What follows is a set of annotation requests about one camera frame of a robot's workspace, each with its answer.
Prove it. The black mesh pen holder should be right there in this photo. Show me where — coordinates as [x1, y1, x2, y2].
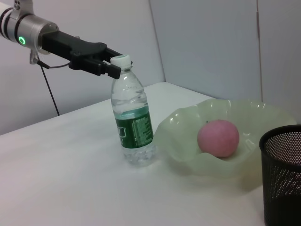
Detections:
[259, 124, 301, 226]

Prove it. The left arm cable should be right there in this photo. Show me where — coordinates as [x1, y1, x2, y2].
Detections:
[29, 50, 71, 116]

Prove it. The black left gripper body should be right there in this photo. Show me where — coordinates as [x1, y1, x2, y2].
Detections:
[41, 30, 108, 70]

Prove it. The pink peach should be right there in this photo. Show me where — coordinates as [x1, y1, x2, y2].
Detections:
[197, 119, 240, 158]

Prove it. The green glass fruit plate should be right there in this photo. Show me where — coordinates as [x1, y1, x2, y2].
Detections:
[155, 98, 297, 185]

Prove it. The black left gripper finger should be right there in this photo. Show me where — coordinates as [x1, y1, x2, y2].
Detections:
[75, 57, 122, 80]
[98, 48, 125, 63]

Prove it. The clear green label water bottle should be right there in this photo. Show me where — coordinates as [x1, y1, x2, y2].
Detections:
[110, 54, 156, 167]

